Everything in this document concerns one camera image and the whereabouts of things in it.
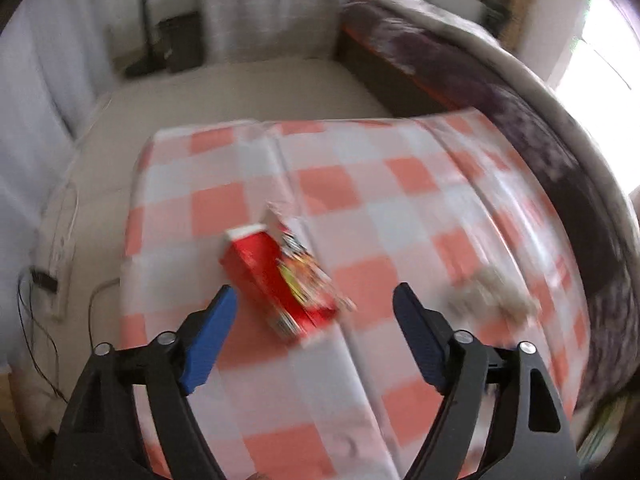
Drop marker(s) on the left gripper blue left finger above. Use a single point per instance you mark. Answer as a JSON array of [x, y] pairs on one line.
[[203, 334]]

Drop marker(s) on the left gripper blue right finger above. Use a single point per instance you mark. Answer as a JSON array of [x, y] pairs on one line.
[[425, 333]]

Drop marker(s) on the white tissue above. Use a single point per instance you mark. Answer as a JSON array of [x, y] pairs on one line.
[[488, 294]]

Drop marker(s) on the red snack box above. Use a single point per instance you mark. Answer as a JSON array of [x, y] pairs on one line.
[[271, 265]]

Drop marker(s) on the black small trash can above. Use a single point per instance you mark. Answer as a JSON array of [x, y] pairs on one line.
[[181, 42]]

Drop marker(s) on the red white checkered cloth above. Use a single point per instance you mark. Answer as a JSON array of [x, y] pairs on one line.
[[427, 201]]

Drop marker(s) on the white power strip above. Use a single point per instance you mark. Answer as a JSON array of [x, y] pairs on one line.
[[61, 267]]

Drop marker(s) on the bed with purple quilt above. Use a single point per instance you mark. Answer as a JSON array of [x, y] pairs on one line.
[[417, 59]]

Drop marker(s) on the black floor fan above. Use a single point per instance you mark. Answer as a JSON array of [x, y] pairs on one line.
[[149, 62]]

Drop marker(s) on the grey checked covered nightstand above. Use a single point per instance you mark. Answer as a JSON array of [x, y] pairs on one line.
[[239, 31]]

